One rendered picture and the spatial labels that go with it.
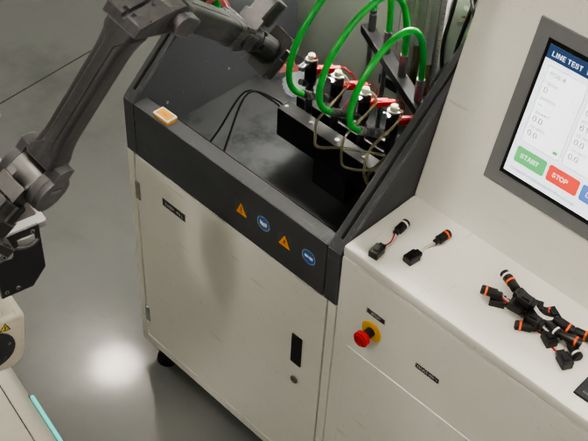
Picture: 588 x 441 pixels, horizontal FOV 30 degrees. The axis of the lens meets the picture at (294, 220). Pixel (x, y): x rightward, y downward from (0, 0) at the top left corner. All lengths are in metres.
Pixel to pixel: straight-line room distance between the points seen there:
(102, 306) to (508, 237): 1.55
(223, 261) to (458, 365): 0.71
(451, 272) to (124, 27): 0.82
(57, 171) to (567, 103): 0.92
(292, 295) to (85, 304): 1.10
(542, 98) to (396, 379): 0.67
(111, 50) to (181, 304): 1.23
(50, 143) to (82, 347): 1.47
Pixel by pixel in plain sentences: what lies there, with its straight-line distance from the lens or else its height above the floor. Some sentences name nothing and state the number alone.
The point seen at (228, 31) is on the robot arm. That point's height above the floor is 1.35.
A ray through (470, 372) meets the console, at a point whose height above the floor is 0.89.
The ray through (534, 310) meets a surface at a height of 1.01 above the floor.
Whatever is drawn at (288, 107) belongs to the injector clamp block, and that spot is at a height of 0.98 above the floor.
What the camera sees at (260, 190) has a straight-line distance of 2.35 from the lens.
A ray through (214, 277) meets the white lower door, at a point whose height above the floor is 0.57.
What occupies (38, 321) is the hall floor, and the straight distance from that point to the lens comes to 3.39.
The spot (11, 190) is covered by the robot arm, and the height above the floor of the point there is 1.25.
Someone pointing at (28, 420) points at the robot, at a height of 0.28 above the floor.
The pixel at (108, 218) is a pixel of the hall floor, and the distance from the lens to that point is 3.66.
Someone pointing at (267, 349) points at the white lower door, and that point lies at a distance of 2.68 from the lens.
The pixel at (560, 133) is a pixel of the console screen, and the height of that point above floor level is 1.27.
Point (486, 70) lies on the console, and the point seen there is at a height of 1.30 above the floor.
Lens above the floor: 2.56
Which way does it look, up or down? 45 degrees down
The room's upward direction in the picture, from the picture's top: 3 degrees clockwise
